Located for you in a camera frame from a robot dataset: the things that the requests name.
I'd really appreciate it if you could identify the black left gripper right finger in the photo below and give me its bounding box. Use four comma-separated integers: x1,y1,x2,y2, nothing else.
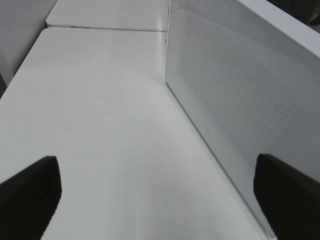
253,153,320,240

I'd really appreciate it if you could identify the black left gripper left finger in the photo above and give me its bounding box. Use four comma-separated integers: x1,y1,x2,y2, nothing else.
0,156,62,240

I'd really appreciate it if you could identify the white microwave door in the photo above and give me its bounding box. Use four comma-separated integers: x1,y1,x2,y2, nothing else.
165,9,320,239

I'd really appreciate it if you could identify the white microwave oven body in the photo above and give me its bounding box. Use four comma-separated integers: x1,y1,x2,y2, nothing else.
159,0,320,61

